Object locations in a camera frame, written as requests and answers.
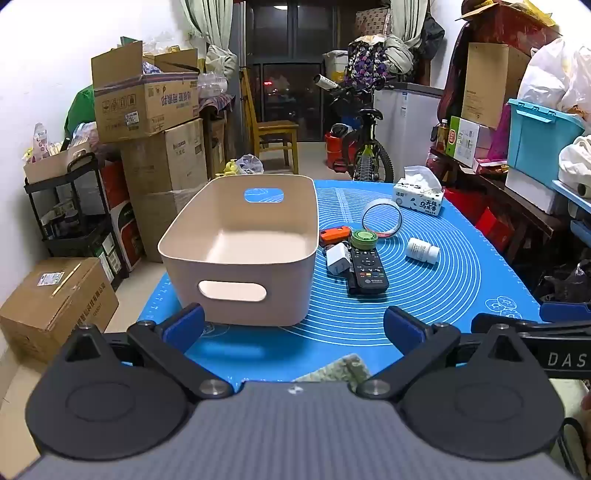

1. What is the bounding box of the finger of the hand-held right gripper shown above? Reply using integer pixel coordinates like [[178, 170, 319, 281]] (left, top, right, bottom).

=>
[[471, 302, 591, 335]]

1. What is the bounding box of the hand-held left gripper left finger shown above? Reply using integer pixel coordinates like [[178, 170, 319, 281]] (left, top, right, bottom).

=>
[[46, 303, 234, 400]]

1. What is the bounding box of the beige tray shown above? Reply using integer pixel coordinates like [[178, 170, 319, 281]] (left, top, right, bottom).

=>
[[24, 141, 93, 185]]

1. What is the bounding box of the dark red cabinet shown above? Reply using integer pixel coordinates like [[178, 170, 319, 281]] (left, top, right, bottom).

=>
[[457, 4, 561, 47]]

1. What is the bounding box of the wooden chair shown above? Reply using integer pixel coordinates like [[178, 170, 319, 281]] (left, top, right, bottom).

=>
[[240, 67, 300, 175]]

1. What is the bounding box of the green white carton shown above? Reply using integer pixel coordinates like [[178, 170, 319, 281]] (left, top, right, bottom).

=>
[[449, 116, 495, 168]]

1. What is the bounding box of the flat cardboard box with label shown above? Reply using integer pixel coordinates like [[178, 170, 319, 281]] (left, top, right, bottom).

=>
[[0, 257, 120, 365]]

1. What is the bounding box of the tall brown cardboard box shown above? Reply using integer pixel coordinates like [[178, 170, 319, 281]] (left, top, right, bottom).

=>
[[462, 42, 532, 130]]

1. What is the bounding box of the orange black small tool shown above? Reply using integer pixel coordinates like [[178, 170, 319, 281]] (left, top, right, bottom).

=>
[[318, 226, 350, 245]]

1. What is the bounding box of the purple floral bag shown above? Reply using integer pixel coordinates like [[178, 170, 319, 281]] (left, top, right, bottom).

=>
[[344, 41, 389, 88]]

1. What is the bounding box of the open printed cardboard box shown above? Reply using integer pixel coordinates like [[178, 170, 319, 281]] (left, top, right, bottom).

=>
[[91, 41, 200, 144]]

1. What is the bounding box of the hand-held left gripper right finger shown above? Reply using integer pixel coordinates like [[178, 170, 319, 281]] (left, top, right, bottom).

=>
[[358, 305, 546, 400]]

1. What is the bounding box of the pale green curtain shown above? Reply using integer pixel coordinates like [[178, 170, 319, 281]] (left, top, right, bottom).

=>
[[390, 0, 432, 47], [180, 0, 234, 47]]

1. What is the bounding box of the black green bicycle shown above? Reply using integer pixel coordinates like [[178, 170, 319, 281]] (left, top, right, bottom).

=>
[[314, 74, 395, 183]]

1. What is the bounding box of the red bucket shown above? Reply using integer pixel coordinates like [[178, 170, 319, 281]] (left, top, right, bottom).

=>
[[324, 131, 354, 174]]

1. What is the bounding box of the white charger adapter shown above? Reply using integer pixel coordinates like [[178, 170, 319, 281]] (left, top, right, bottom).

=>
[[326, 243, 352, 276]]

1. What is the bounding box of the clear tape roll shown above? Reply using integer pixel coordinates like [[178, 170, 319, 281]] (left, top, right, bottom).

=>
[[361, 199, 403, 240]]

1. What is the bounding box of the teal plastic storage box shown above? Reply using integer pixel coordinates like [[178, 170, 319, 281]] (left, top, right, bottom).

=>
[[507, 98, 586, 185]]

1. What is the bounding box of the black utility cart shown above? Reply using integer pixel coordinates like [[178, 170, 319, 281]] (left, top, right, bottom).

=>
[[24, 152, 130, 291]]

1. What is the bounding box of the white pill bottle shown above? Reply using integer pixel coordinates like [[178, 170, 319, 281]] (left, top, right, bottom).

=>
[[405, 237, 440, 265]]

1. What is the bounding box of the maroon bag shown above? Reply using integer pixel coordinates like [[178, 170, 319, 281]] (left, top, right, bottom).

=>
[[438, 23, 468, 121]]

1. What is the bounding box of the white chest freezer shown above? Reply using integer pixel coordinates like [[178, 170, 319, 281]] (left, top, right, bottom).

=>
[[373, 82, 444, 181]]

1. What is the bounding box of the beige plastic storage bin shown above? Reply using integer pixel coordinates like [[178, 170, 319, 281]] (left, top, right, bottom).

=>
[[158, 174, 318, 328]]

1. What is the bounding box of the grey plastic bag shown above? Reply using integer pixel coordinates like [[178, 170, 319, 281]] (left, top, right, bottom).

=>
[[235, 154, 265, 175]]

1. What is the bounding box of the white tissue pack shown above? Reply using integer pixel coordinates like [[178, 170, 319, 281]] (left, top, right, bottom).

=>
[[392, 165, 445, 217]]

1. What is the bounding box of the green round tin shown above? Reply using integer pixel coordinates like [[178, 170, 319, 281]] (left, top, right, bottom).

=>
[[349, 229, 378, 250]]

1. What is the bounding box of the white plastic bag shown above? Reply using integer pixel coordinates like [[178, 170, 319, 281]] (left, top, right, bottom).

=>
[[517, 37, 591, 116]]

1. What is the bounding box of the plain brown cardboard box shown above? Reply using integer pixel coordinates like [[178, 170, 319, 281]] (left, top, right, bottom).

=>
[[121, 119, 208, 195]]

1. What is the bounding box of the green bag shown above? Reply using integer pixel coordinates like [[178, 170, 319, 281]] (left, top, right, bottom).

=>
[[64, 85, 98, 137]]

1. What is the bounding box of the green scouring pad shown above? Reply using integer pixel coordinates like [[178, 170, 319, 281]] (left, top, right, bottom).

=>
[[293, 353, 372, 384]]

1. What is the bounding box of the dark wooden bench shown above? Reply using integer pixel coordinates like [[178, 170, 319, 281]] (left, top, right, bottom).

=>
[[427, 148, 555, 264]]

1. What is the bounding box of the red white appliance box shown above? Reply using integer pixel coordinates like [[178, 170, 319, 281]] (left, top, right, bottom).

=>
[[102, 159, 144, 273]]

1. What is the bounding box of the blue silicone mat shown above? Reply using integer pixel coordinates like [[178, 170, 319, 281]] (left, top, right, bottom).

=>
[[137, 179, 543, 393]]

